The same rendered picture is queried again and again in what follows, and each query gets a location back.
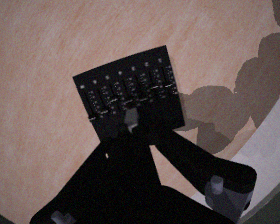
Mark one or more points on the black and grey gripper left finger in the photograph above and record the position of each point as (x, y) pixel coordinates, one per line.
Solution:
(75, 196)

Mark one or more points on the black lighting desk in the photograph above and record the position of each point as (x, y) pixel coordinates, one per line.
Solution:
(127, 81)

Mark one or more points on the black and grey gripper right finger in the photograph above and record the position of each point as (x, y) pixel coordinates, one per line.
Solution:
(228, 185)

